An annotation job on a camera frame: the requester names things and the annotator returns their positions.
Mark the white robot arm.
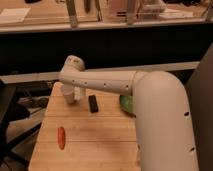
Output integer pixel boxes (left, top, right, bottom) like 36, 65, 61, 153
59, 55, 199, 171

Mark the white ceramic cup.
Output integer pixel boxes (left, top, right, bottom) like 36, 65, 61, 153
61, 85, 75, 104

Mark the green round object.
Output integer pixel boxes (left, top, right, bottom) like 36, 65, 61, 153
119, 95, 133, 115

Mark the black stand left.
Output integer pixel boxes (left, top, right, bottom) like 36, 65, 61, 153
0, 79, 16, 166

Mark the dark chair right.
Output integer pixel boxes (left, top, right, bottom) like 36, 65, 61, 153
186, 43, 213, 171

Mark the black rectangular block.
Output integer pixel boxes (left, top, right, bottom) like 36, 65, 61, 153
88, 95, 99, 113

